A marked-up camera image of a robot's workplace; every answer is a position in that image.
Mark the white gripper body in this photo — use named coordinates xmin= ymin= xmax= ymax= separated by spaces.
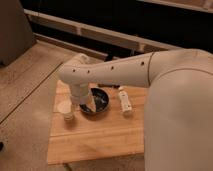
xmin=69 ymin=84 xmax=90 ymax=105

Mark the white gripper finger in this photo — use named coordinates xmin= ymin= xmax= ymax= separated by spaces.
xmin=81 ymin=97 xmax=96 ymax=112

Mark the dark ceramic bowl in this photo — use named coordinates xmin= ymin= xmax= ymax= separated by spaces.
xmin=80 ymin=88 xmax=109 ymax=116

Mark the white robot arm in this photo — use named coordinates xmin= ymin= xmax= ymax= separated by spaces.
xmin=59 ymin=49 xmax=213 ymax=171

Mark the white plastic cup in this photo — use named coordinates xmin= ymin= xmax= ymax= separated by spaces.
xmin=57 ymin=100 xmax=74 ymax=120

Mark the white plastic bottle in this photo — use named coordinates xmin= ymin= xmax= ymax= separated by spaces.
xmin=118 ymin=87 xmax=132 ymax=115

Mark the white shelf rail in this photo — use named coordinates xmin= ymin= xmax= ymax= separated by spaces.
xmin=24 ymin=9 xmax=178 ymax=52

